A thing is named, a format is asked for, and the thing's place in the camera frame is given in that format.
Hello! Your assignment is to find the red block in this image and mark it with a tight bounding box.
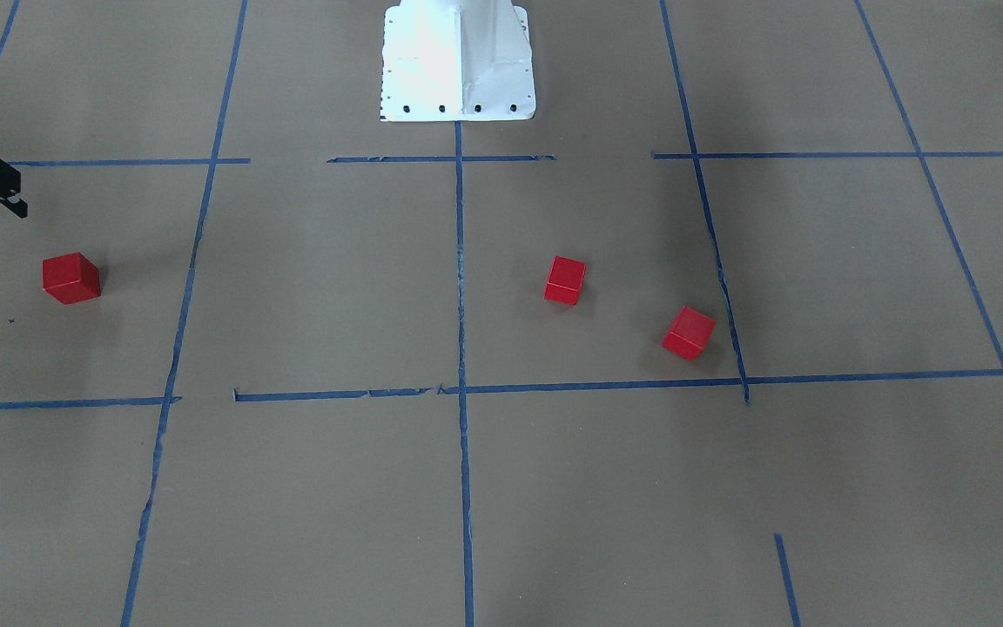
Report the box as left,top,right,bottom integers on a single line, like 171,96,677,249
661,307,717,361
542,255,588,306

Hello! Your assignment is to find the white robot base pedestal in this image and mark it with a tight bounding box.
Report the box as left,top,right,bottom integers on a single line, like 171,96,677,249
379,1,537,123

